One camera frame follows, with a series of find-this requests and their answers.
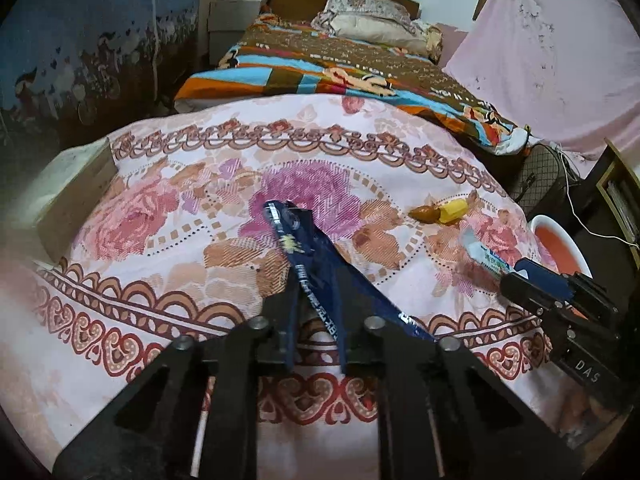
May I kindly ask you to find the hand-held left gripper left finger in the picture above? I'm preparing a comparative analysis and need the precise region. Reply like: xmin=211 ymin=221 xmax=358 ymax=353
xmin=52 ymin=280 xmax=302 ymax=480

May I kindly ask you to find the white cable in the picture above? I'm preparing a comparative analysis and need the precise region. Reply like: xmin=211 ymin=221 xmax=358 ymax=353
xmin=547 ymin=142 xmax=640 ymax=249

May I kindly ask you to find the white sachet with blue label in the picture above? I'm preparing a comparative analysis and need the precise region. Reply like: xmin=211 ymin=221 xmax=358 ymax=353
xmin=460 ymin=227 xmax=527 ymax=277

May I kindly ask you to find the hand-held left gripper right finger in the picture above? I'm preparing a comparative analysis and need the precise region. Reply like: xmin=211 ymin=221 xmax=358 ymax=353
xmin=334 ymin=260 xmax=586 ymax=480

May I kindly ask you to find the checkered bag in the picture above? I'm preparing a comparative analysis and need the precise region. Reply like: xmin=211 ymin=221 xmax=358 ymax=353
xmin=510 ymin=142 xmax=567 ymax=212

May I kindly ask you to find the floral pillow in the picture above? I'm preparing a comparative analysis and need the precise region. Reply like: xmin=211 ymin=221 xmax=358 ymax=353
xmin=320 ymin=0 xmax=417 ymax=29

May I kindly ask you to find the cardboard box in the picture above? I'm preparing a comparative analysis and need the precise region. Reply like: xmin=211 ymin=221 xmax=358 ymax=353
xmin=32 ymin=139 xmax=119 ymax=262

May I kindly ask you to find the colourful printed bed blanket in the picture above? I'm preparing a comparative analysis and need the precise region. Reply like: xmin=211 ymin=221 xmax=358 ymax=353
xmin=172 ymin=14 xmax=533 ymax=155

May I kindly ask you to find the yellow plastic wrapper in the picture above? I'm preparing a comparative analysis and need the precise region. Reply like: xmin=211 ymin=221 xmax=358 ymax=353
xmin=437 ymin=199 xmax=472 ymax=225

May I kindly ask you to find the white hanging cord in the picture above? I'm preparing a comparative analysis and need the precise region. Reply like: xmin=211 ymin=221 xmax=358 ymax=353
xmin=150 ymin=0 xmax=164 ymax=102

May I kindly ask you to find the orange bin with white rim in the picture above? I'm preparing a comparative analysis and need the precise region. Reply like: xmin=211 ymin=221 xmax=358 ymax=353
xmin=527 ymin=214 xmax=594 ymax=282

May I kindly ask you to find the wooden shelf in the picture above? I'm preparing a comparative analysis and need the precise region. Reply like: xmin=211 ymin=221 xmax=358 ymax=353
xmin=595 ymin=137 xmax=640 ymax=242

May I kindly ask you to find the brown peel scrap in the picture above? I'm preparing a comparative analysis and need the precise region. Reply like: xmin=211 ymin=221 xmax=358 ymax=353
xmin=409 ymin=204 xmax=443 ymax=224

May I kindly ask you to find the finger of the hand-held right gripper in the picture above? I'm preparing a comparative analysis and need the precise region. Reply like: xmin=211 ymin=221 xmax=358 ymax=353
xmin=500 ymin=258 xmax=576 ymax=313
xmin=570 ymin=272 xmax=621 ymax=326

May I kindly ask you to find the blue printed cloth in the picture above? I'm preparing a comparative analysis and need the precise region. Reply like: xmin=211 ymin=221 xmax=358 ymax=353
xmin=0 ymin=0 xmax=207 ymax=147

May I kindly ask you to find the pink floral blanket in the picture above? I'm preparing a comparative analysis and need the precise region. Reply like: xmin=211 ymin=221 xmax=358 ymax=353
xmin=0 ymin=92 xmax=576 ymax=480

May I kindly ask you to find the dark blue foil packet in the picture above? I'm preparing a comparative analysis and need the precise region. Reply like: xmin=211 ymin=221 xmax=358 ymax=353
xmin=262 ymin=200 xmax=437 ymax=344

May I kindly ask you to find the cream pillow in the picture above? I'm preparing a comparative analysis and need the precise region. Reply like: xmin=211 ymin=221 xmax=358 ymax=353
xmin=312 ymin=12 xmax=444 ymax=57

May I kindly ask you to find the pink sheet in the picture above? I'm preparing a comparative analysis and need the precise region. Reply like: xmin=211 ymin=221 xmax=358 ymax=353
xmin=442 ymin=0 xmax=640 ymax=162

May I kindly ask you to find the white nightstand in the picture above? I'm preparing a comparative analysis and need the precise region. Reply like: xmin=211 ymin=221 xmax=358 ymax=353
xmin=207 ymin=0 xmax=264 ymax=67

